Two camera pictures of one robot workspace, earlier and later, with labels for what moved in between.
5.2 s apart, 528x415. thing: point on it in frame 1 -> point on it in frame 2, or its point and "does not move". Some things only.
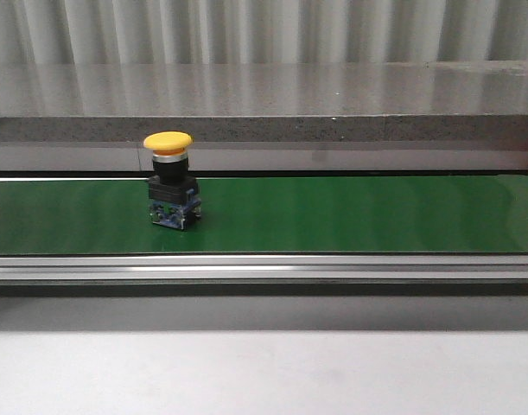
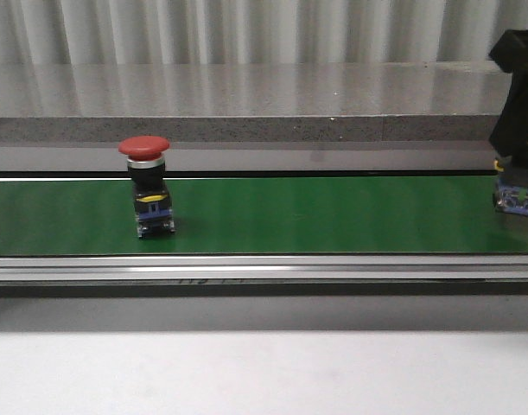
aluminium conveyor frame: [265, 275] does not move
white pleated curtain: [35, 32] does not move
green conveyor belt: [426, 214] does not move
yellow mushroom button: [174, 199] -> [512, 195]
